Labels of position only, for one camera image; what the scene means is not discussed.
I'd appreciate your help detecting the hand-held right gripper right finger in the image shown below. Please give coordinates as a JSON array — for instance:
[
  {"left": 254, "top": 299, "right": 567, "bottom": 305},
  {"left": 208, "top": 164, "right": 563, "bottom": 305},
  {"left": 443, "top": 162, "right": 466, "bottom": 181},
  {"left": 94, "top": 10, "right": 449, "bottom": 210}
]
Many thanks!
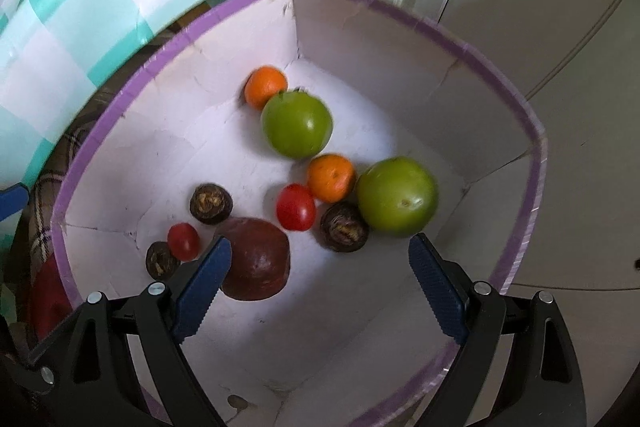
[{"left": 407, "top": 233, "right": 588, "bottom": 427}]

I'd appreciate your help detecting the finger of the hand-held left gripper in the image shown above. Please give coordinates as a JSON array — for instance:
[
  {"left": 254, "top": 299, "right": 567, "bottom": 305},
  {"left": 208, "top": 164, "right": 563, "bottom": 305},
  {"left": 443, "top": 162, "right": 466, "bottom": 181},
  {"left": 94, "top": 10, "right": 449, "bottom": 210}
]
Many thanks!
[
  {"left": 0, "top": 342, "right": 57, "bottom": 400},
  {"left": 0, "top": 184, "right": 30, "bottom": 223}
]

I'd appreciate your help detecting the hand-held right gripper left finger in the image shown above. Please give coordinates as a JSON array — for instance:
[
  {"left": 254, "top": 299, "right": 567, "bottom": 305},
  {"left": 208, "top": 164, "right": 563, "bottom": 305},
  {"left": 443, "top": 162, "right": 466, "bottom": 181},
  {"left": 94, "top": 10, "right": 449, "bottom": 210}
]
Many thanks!
[{"left": 47, "top": 236, "right": 233, "bottom": 427}]

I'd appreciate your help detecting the red cherry tomato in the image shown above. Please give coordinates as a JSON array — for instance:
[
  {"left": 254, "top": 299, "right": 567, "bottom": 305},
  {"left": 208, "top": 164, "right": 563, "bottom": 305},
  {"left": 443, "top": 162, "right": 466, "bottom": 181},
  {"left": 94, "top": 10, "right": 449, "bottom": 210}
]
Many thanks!
[
  {"left": 167, "top": 223, "right": 202, "bottom": 262},
  {"left": 275, "top": 183, "right": 317, "bottom": 232}
]

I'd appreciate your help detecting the dark red round fruit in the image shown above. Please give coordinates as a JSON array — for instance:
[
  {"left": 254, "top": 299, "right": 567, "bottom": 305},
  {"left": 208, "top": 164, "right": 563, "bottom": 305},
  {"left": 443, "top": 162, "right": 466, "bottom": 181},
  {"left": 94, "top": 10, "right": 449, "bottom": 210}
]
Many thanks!
[{"left": 214, "top": 217, "right": 292, "bottom": 300}]

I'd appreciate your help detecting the green tomato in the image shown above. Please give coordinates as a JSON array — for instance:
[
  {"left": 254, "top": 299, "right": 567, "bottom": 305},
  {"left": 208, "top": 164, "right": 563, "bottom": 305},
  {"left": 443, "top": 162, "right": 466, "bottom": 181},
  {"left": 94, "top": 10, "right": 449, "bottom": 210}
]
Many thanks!
[
  {"left": 356, "top": 157, "right": 440, "bottom": 238},
  {"left": 260, "top": 88, "right": 334, "bottom": 159}
]

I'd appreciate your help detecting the orange tangerine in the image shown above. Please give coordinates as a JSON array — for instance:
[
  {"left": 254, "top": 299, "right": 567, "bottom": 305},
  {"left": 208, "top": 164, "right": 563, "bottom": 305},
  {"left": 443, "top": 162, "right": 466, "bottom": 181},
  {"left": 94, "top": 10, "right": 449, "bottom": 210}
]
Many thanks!
[
  {"left": 306, "top": 154, "right": 357, "bottom": 202},
  {"left": 244, "top": 66, "right": 289, "bottom": 110}
]

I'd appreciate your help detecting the purple-rimmed white cardboard box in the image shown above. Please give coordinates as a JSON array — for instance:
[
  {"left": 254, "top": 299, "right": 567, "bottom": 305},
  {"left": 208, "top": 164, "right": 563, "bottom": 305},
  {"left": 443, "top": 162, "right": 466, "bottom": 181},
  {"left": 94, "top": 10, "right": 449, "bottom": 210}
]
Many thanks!
[{"left": 50, "top": 0, "right": 548, "bottom": 427}]

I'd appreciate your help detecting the brown plaid cloth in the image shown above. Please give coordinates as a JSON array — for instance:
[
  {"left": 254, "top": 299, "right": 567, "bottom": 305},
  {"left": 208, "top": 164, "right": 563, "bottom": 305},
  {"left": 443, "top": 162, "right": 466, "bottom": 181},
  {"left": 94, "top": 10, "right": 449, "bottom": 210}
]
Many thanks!
[{"left": 30, "top": 24, "right": 196, "bottom": 268}]

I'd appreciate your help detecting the red object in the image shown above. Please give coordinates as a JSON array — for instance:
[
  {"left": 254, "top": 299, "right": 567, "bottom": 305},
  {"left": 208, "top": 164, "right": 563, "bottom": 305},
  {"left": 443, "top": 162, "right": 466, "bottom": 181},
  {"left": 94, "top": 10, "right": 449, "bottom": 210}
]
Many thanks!
[{"left": 30, "top": 252, "right": 73, "bottom": 340}]

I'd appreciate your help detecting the teal checkered tablecloth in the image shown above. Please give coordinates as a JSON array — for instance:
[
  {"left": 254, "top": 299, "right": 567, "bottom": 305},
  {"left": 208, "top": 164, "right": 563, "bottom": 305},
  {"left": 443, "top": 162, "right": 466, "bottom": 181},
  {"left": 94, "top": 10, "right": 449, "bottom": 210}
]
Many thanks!
[{"left": 0, "top": 0, "right": 303, "bottom": 233}]

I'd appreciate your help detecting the white kitchen cabinet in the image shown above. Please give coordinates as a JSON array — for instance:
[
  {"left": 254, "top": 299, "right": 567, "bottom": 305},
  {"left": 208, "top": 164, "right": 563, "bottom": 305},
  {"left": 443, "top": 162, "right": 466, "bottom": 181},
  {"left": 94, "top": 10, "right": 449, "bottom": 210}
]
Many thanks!
[{"left": 245, "top": 0, "right": 640, "bottom": 108}]

